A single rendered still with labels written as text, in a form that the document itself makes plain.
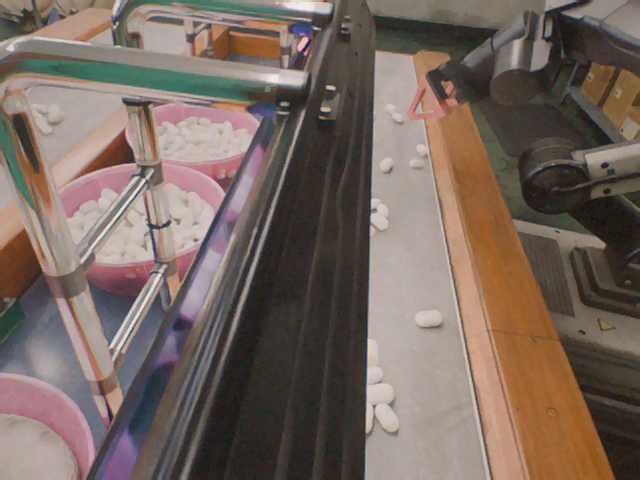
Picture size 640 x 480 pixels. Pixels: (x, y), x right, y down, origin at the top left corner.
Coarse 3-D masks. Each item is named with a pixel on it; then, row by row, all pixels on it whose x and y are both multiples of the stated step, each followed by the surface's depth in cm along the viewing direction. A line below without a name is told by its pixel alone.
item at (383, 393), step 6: (384, 384) 51; (372, 390) 50; (378, 390) 50; (384, 390) 50; (390, 390) 50; (372, 396) 50; (378, 396) 50; (384, 396) 50; (390, 396) 50; (372, 402) 50; (378, 402) 50; (384, 402) 50
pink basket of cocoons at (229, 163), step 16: (160, 112) 99; (176, 112) 101; (208, 112) 103; (224, 112) 103; (128, 128) 90; (240, 128) 102; (256, 128) 97; (176, 160) 82; (192, 160) 82; (208, 160) 83; (224, 160) 84; (240, 160) 88; (224, 176) 89
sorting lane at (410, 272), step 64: (384, 64) 145; (384, 128) 108; (384, 192) 86; (384, 256) 71; (448, 256) 72; (384, 320) 61; (448, 320) 62; (448, 384) 54; (384, 448) 47; (448, 448) 48
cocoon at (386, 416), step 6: (378, 408) 49; (384, 408) 49; (378, 414) 49; (384, 414) 48; (390, 414) 48; (384, 420) 48; (390, 420) 48; (396, 420) 48; (384, 426) 48; (390, 426) 48; (396, 426) 48
